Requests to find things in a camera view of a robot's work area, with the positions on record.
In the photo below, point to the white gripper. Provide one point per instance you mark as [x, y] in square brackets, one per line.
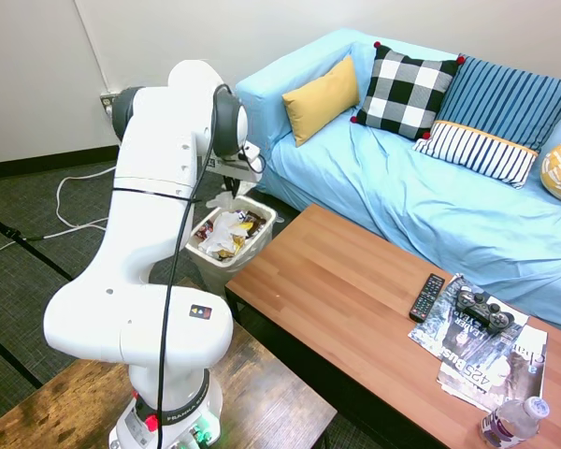
[236, 170]

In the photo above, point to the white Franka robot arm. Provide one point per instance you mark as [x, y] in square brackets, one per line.
[140, 304]

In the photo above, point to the white plastic trash bin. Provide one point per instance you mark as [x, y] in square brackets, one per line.
[215, 276]

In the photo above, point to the crumpled white plastic bag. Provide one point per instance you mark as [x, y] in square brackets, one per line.
[220, 231]

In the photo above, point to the plain mustard pillow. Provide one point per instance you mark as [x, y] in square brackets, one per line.
[322, 100]

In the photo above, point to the light blue sofa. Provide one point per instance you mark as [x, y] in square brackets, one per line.
[402, 206]

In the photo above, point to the black white checkered pillow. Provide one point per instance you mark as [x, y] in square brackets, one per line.
[402, 93]

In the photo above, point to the rustic dark wood table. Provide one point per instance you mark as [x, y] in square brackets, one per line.
[271, 407]

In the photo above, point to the black TV remote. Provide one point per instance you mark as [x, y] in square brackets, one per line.
[427, 297]

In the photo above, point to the black tripod leg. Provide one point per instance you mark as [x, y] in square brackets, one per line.
[11, 231]

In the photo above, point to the white navy striped pillow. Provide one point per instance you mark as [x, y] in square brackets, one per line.
[481, 152]

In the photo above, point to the dark glossy magazine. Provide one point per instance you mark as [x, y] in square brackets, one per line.
[441, 329]

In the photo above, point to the black game controller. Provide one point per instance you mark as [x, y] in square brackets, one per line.
[481, 311]

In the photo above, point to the blue striped pillow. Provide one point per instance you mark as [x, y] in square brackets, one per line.
[505, 103]

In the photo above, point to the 425 Business magazine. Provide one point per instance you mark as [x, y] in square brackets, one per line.
[495, 374]

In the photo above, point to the clear plastic drink bottle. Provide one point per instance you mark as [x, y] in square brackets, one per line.
[509, 423]

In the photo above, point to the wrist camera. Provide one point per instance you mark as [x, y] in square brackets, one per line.
[251, 150]

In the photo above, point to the white wall outlet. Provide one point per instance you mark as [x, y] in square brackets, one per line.
[107, 103]

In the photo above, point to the wooden coffee table black frame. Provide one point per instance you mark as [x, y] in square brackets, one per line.
[355, 290]

